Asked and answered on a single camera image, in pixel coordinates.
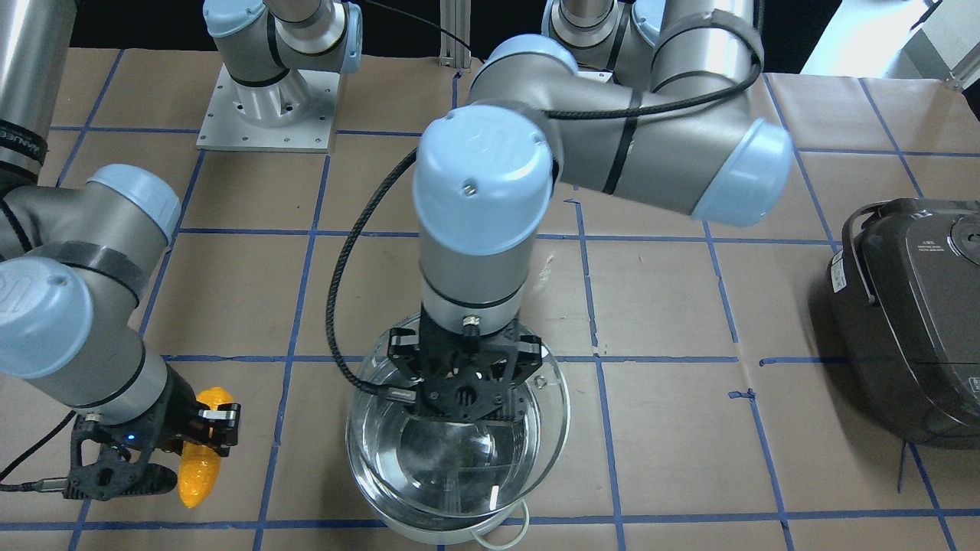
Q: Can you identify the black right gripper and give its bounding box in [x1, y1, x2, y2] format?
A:
[63, 367, 241, 500]

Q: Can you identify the yellow plastic corn cob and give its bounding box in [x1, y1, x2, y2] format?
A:
[178, 387, 234, 509]

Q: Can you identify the glass pot lid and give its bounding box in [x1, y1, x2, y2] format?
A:
[346, 315, 571, 517]

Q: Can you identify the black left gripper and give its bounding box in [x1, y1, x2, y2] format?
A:
[387, 314, 543, 422]

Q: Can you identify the dark grey rice cooker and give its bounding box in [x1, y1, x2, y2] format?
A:
[828, 198, 979, 449]

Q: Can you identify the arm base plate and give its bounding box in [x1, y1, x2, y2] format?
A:
[196, 67, 344, 154]
[575, 70, 613, 83]

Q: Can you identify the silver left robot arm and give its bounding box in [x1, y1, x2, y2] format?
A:
[365, 1, 793, 423]

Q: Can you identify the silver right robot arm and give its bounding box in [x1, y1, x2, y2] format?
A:
[2, 1, 241, 508]

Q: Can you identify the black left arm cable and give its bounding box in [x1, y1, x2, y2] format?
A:
[325, 15, 766, 399]

